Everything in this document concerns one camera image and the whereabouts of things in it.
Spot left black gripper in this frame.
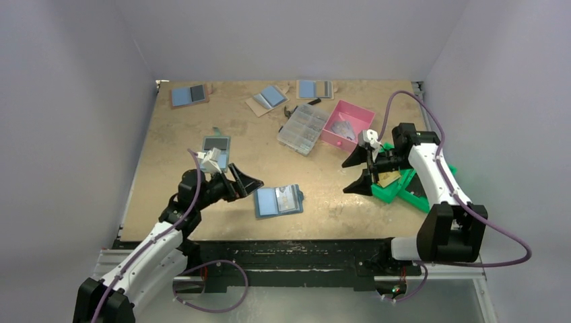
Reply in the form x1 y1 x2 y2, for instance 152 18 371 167
195 163 262 211

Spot blue card holder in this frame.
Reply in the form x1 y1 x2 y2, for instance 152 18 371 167
253 184 304 219

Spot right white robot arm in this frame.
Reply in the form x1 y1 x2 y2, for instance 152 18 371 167
342 123 488 274

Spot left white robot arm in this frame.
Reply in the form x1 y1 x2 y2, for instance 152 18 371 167
73 164 264 322

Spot gold credit card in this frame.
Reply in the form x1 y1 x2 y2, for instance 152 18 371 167
376 171 401 188

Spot cards in pink bin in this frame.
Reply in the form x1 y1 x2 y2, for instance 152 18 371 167
331 120 356 141

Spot teal open card holder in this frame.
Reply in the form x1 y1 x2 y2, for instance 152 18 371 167
198 127 232 174

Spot beige open card holder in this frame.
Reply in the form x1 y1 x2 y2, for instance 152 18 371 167
296 79 337 100

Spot tan open card holder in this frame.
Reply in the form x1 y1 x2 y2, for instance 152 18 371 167
244 85 289 117

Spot brown open card holder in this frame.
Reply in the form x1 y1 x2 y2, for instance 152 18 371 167
170 83 212 109

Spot green plastic tray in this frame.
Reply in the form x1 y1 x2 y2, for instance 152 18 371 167
372 170 411 204

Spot pink plastic bin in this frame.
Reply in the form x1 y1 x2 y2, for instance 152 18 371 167
320 100 376 153

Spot clear plastic organizer box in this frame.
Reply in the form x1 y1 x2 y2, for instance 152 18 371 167
277 104 330 156

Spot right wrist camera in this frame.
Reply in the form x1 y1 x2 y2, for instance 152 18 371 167
358 129 383 159

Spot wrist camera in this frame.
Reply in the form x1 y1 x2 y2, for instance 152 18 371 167
358 129 383 159
197 148 222 174

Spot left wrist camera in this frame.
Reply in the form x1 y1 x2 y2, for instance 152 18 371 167
197 148 222 174

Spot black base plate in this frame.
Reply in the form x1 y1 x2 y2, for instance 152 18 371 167
161 238 421 295

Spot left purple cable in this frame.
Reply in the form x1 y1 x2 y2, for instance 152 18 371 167
89 149 249 323

